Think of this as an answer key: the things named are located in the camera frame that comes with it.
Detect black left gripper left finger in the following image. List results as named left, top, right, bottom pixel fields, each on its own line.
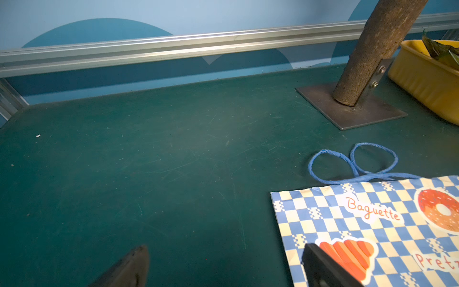
left=89, top=245, right=149, bottom=287

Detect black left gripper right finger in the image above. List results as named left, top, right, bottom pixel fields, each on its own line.
left=302, top=243, right=363, bottom=287

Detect blue checkered paper bag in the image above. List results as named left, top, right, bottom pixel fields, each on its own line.
left=271, top=153, right=459, bottom=287

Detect green condiment packet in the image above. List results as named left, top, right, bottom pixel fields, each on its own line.
left=421, top=32, right=459, bottom=70

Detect pink blossom artificial tree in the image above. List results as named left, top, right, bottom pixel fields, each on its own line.
left=297, top=0, right=427, bottom=130

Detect yellow plastic tray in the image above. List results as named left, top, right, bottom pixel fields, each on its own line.
left=388, top=40, right=459, bottom=125

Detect aluminium back frame rail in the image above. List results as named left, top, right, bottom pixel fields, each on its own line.
left=0, top=11, right=459, bottom=78

